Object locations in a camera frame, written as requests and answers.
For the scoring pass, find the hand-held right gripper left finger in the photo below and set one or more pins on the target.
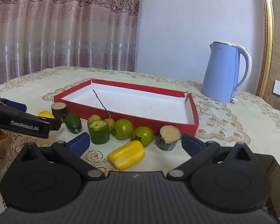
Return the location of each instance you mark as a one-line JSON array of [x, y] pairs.
[[80, 143]]

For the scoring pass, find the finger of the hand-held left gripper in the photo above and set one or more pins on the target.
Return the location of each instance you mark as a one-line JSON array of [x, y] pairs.
[[25, 123], [16, 105]]

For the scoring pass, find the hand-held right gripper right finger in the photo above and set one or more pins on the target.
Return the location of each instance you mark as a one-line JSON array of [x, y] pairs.
[[191, 144]]

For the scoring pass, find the green cucumber cylinder piece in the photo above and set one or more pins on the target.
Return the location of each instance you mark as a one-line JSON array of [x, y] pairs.
[[99, 135]]

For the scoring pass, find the small yellow pepper piece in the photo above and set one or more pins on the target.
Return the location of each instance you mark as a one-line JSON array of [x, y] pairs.
[[46, 114]]

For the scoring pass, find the small dark green cucumber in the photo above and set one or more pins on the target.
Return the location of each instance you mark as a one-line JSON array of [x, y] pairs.
[[72, 122]]

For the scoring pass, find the large dark cut vegetable stub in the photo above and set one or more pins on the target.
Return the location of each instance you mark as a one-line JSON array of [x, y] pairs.
[[169, 135]]

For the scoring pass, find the small dark cut vegetable stub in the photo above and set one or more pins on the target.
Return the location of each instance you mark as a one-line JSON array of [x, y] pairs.
[[58, 112]]

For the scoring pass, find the green tomato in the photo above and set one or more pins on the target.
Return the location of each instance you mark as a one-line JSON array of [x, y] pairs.
[[123, 129], [143, 136]]

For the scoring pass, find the thin brown twig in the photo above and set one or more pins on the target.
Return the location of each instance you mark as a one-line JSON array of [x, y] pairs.
[[100, 102]]

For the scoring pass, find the large yellow pepper piece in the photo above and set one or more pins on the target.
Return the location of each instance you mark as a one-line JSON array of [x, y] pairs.
[[128, 155]]

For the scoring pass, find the red cardboard box tray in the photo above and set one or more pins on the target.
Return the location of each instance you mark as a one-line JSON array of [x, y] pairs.
[[142, 102]]

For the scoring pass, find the blue electric kettle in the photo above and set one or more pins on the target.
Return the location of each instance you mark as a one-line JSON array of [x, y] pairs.
[[219, 74]]

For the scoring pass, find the pink floral curtain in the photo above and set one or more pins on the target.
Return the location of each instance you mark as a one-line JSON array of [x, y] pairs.
[[60, 28]]

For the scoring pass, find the dark brown furniture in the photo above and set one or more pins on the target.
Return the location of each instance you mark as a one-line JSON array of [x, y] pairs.
[[277, 179]]

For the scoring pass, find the gold ornate frame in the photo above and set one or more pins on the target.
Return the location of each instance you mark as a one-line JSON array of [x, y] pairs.
[[267, 51]]

